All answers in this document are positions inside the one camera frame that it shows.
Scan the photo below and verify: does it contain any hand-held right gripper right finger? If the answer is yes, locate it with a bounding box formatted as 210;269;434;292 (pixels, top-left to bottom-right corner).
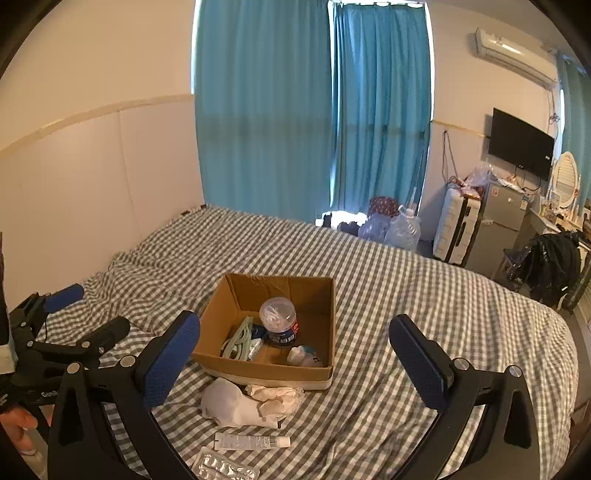
389;314;541;480

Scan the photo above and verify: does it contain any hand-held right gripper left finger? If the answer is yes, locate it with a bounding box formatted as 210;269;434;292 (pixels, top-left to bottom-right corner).
46;310;201;480

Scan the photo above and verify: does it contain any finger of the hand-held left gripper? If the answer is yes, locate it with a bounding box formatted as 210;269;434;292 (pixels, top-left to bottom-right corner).
9;284;86;326
32;316;131;370

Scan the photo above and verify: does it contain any person's left hand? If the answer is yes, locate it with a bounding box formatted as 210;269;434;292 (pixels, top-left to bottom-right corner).
0;405;41;459

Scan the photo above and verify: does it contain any pale green plastic packet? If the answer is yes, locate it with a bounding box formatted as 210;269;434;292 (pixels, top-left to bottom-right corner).
222;316;266;361

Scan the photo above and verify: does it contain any grey checkered bed sheet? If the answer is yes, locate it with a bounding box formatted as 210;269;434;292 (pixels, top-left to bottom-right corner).
41;205;580;480

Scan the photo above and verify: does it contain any crumpled beige tissue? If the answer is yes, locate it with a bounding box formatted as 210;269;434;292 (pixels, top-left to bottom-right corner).
245;384;305;420

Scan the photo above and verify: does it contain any white tube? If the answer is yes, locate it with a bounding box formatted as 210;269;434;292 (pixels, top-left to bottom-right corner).
215;433;291;452

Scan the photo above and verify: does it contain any small white bottle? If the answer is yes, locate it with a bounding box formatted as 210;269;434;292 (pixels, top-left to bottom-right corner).
287;344;325;368

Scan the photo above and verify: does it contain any clear round plastic jar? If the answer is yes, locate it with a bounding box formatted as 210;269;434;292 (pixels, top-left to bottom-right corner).
259;298;297;330

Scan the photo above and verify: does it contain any silver blister pack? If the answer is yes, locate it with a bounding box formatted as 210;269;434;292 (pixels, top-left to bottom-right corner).
190;445;262;480

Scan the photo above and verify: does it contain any cardboard box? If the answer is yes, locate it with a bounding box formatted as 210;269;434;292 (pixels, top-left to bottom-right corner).
191;273;335;393

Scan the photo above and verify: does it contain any white suitcase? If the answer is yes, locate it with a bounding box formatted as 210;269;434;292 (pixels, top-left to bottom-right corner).
433;182;483;267

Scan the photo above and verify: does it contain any red patterned bag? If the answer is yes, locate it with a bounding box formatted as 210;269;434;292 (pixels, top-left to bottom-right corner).
369;196;403;219

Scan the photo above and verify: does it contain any black backpack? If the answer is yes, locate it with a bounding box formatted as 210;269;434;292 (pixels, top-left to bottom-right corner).
522;231;583;306

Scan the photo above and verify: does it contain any silver mini fridge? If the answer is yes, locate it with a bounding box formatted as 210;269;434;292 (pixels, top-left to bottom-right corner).
464;178;532;278

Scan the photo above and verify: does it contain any white dressing table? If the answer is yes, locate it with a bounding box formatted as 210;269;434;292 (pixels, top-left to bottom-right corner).
529;203;591;252

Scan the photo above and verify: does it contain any clear plastic bag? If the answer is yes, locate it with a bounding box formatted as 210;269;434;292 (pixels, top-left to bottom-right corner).
462;161;498;191

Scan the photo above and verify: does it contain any white oval mirror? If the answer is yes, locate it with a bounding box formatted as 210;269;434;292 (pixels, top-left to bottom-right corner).
551;151;581;209

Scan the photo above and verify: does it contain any black television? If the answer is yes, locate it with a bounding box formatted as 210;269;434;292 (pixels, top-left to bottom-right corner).
488;107;556;182

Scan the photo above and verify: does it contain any narrow blue curtain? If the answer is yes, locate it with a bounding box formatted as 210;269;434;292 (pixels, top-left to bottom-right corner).
329;1;433;219

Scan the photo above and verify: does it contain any wide blue curtain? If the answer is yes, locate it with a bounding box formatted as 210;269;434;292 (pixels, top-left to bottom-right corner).
193;0;337;227

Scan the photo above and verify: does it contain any blue side curtain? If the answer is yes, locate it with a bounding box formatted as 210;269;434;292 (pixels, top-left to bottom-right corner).
555;54;591;210

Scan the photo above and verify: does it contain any white air conditioner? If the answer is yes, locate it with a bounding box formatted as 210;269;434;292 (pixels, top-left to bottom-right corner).
473;28;559;87

